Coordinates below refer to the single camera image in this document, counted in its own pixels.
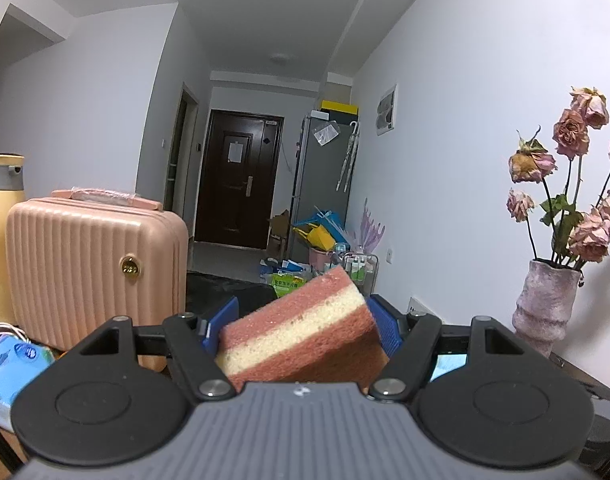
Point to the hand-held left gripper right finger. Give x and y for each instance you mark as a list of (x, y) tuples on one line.
[(387, 325)]

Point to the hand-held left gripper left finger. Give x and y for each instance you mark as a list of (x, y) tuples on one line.
[(220, 320)]

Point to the pink and cream layered sponge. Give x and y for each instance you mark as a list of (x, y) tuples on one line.
[(295, 330)]

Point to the white trolley with bottles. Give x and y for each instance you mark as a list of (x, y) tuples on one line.
[(357, 267)]

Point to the green packet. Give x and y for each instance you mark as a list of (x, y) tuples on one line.
[(285, 282)]

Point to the pink bucket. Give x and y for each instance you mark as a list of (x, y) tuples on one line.
[(319, 257)]

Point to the brown cardboard carton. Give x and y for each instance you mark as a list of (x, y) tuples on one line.
[(280, 232)]

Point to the pile of blue yellow bags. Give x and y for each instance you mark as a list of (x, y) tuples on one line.
[(317, 232)]

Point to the dark brown door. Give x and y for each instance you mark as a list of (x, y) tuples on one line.
[(220, 200)]

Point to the pink textured vase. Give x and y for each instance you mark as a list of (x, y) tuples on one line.
[(545, 310)]

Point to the pink ribbed suitcase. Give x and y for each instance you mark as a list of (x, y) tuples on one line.
[(85, 270)]

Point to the grey refrigerator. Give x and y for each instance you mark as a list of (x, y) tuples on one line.
[(315, 180)]

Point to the dark side doorway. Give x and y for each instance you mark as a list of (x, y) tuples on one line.
[(182, 160)]

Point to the white paper notice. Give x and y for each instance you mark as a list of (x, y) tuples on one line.
[(235, 153)]

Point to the white folded umbrella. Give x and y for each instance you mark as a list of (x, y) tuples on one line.
[(349, 160)]

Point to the clear plastic bag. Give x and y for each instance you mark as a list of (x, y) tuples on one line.
[(326, 134)]

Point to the bunch of dried pink roses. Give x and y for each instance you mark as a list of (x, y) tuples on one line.
[(592, 232)]

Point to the blue tissue pack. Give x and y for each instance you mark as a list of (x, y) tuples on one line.
[(15, 375)]

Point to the yellow flat box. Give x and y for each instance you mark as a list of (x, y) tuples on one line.
[(340, 108)]

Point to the yellow bottle with grey lid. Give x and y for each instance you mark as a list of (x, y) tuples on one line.
[(0, 240)]

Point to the white wall socket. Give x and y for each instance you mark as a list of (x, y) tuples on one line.
[(416, 305), (390, 255)]

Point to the purple wall decal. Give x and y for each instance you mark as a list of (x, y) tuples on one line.
[(369, 232)]

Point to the wall picture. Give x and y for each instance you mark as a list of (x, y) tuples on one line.
[(386, 110)]

